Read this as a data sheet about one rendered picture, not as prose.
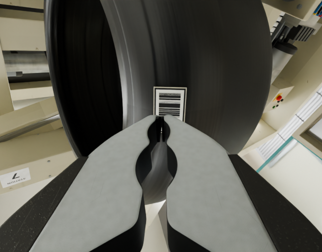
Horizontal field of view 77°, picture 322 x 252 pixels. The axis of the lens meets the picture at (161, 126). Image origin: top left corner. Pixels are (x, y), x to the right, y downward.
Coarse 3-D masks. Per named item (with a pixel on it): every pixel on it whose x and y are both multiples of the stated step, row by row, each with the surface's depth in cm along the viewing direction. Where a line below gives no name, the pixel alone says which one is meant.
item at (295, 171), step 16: (288, 144) 75; (272, 160) 81; (288, 160) 77; (304, 160) 72; (320, 160) 69; (272, 176) 83; (288, 176) 78; (304, 176) 74; (320, 176) 70; (288, 192) 79; (304, 192) 75; (320, 192) 71; (304, 208) 76; (320, 208) 72; (320, 224) 73
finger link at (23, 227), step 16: (80, 160) 8; (64, 176) 7; (48, 192) 7; (64, 192) 7; (32, 208) 6; (48, 208) 6; (16, 224) 6; (32, 224) 6; (0, 240) 5; (16, 240) 5; (32, 240) 5
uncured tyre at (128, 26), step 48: (48, 0) 46; (96, 0) 59; (144, 0) 23; (192, 0) 24; (240, 0) 30; (48, 48) 55; (96, 48) 71; (144, 48) 24; (192, 48) 24; (240, 48) 29; (96, 96) 75; (144, 96) 26; (192, 96) 25; (240, 96) 31; (96, 144) 68; (240, 144) 40; (144, 192) 35
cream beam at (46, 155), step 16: (0, 144) 76; (16, 144) 78; (32, 144) 80; (48, 144) 82; (64, 144) 85; (0, 160) 72; (16, 160) 74; (32, 160) 76; (48, 160) 79; (64, 160) 85; (32, 176) 80; (48, 176) 86; (0, 192) 76
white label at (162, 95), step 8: (160, 88) 24; (168, 88) 24; (176, 88) 24; (184, 88) 24; (160, 96) 25; (168, 96) 25; (176, 96) 25; (184, 96) 25; (160, 104) 25; (168, 104) 25; (176, 104) 25; (184, 104) 25; (160, 112) 25; (168, 112) 25; (176, 112) 25; (184, 112) 25
